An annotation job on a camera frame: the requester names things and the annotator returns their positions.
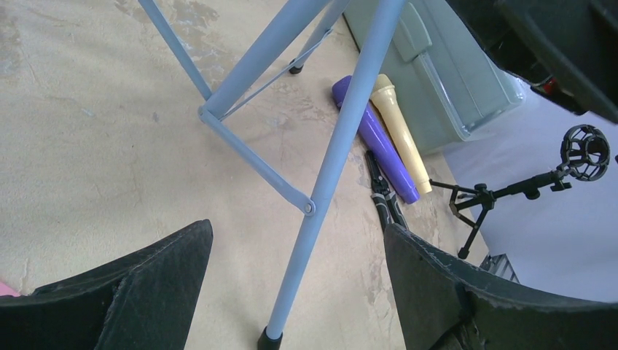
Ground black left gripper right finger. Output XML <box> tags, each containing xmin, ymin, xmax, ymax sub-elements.
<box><xmin>384</xmin><ymin>224</ymin><xmax>617</xmax><ymax>349</ymax></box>

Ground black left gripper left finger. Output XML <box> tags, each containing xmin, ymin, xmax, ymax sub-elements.
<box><xmin>1</xmin><ymin>219</ymin><xmax>213</xmax><ymax>349</ymax></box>

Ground pink sheet music page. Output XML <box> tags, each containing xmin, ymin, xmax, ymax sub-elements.
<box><xmin>0</xmin><ymin>282</ymin><xmax>20</xmax><ymax>297</ymax></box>

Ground purple microphone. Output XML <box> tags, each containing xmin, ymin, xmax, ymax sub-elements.
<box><xmin>358</xmin><ymin>102</ymin><xmax>421</xmax><ymax>204</ymax></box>

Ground light blue music stand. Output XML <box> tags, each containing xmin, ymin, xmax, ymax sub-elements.
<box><xmin>141</xmin><ymin>1</ymin><xmax>404</xmax><ymax>349</ymax></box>

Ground black shock mount tripod stand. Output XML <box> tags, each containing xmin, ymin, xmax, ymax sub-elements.
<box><xmin>429</xmin><ymin>124</ymin><xmax>611</xmax><ymax>260</ymax></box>

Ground cream microphone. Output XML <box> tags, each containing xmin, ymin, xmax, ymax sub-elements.
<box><xmin>370</xmin><ymin>74</ymin><xmax>432</xmax><ymax>195</ymax></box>

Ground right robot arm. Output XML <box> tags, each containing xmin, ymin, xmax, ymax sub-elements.
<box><xmin>448</xmin><ymin>1</ymin><xmax>617</xmax><ymax>123</ymax></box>

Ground black pruning shears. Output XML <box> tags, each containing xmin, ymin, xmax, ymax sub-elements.
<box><xmin>364</xmin><ymin>150</ymin><xmax>408</xmax><ymax>231</ymax></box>

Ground clear plastic storage box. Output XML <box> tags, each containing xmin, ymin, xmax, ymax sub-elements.
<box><xmin>343</xmin><ymin>0</ymin><xmax>526</xmax><ymax>155</ymax></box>

